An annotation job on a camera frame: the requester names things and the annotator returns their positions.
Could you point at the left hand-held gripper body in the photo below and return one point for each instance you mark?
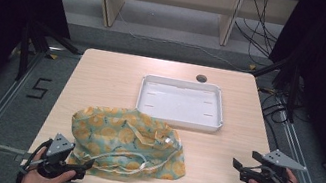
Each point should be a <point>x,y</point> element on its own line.
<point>59,147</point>

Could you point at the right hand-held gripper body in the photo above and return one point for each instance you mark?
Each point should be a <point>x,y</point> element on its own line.
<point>270,180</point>

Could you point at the orange-print cloth bag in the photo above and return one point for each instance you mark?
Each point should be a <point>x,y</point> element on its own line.
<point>115,137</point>

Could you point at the white plastic tray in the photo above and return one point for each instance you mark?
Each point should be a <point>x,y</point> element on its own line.
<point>179,103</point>

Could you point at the black metal stand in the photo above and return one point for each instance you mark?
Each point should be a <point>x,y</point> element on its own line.
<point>289,83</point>
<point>32,44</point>

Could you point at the yellow floor tape piece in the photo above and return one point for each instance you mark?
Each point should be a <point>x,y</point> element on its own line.
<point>52,56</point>
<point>252,67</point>

